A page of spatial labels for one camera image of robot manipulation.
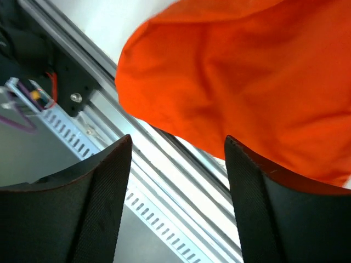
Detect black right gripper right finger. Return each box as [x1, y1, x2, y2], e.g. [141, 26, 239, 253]
[224, 136, 350, 262]

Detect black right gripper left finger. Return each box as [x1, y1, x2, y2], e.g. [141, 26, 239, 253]
[1, 135, 132, 262]

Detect orange shorts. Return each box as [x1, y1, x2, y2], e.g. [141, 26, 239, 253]
[115, 1, 350, 186]

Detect slotted grey cable duct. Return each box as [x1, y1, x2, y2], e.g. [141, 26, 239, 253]
[5, 78, 211, 262]

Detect aluminium mounting rail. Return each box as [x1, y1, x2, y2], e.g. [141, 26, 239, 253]
[20, 1, 242, 262]

